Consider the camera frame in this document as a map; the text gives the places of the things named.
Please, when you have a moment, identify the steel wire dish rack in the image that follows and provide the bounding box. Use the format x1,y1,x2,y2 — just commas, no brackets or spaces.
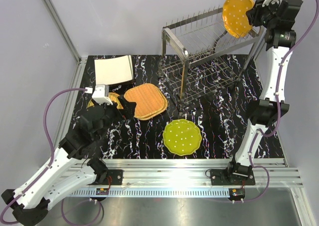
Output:
158,7,264,113

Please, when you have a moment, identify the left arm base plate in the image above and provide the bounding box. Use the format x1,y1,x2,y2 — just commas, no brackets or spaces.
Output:
100,169,124,186

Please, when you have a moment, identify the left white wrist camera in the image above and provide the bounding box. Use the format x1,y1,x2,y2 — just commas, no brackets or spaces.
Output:
85,84,113,105

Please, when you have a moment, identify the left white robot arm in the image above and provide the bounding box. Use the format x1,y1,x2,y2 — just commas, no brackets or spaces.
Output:
1,96,137,226

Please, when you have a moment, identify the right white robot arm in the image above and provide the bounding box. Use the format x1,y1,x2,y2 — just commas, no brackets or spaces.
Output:
221,0,303,185

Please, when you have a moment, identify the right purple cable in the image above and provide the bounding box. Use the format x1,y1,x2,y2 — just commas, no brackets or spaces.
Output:
206,0,319,203

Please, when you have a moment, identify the slotted cable duct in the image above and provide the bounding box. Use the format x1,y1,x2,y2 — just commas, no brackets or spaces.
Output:
69,187,229,198

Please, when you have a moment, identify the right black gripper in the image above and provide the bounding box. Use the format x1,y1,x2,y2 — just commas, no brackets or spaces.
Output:
244,0,277,29

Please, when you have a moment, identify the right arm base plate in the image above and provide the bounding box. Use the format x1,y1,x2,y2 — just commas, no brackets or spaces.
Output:
209,169,256,186

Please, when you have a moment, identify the aluminium mounting rail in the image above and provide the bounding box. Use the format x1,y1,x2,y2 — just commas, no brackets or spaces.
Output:
33,159,304,188

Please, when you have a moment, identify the orange scalloped plate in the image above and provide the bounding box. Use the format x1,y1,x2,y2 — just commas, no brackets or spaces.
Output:
222,0,254,38

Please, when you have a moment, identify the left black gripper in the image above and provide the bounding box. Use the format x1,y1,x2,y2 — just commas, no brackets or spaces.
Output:
92,96,136,141

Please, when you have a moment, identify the woven bamboo tray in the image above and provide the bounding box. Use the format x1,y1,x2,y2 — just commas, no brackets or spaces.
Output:
134,104,167,120
124,83,168,106

